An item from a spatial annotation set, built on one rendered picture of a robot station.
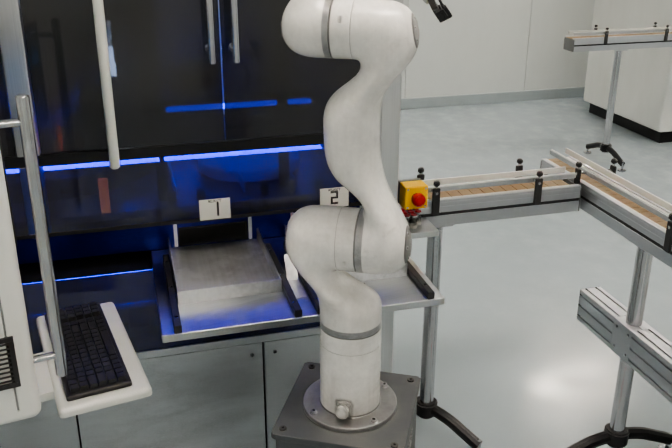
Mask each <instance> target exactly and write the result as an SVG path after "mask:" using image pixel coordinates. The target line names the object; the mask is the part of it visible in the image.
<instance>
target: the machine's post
mask: <svg viewBox="0 0 672 448"><path fill-rule="evenodd" d="M392 1H396V2H399V3H402V4H404V0H392ZM401 83H402V72H401V73H400V75H399V76H398V77H397V78H396V79H395V80H394V81H393V83H392V84H391V85H390V86H389V88H388V89H387V91H386V92H385V94H384V97H383V100H382V105H381V121H380V150H381V160H382V166H383V170H384V174H385V178H386V181H387V183H388V186H389V188H390V190H391V192H392V194H393V195H394V197H395V199H396V201H397V202H398V175H399V145H400V114H401ZM393 330H394V311H392V312H385V313H382V329H381V367H380V371H382V372H389V373H392V361H393Z"/></svg>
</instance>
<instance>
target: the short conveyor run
mask: <svg viewBox="0 0 672 448"><path fill-rule="evenodd" d="M517 163H518V165H516V168H515V171H513V172H502V173H491V174H481V175H470V176H460V177H449V178H438V179H428V180H424V178H425V175H424V174H422V173H423V172H424V168H423V167H419V168H418V172H419V173H420V174H418V175H417V178H420V179H421V180H422V181H423V182H424V183H425V184H427V185H428V201H427V208H420V209H419V210H421V218H423V217H426V218H427V219H428V220H429V221H430V222H431V223H432V224H433V225H434V226H435V227H437V226H446V225H455V224H464V223H473V222H482V221H491V220H500V219H509V218H518V217H527V216H536V215H545V214H554V213H563V212H572V211H579V207H580V199H581V191H582V188H581V185H580V184H575V183H573V182H571V181H570V180H568V179H571V178H576V173H575V172H571V173H565V170H566V167H555V168H544V169H534V170H523V165H521V164H522V163H523V159H522V158H518V159H517ZM554 173H561V174H554ZM544 174H550V175H544ZM534 175H537V176H534ZM523 176H530V177H523ZM513 177H515V178H513ZM502 178H509V179H502ZM492 179H499V180H492ZM482 180H488V181H482ZM471 181H478V182H471ZM461 182H468V183H461ZM451 183H457V184H451ZM440 184H447V185H440ZM430 185H434V186H430Z"/></svg>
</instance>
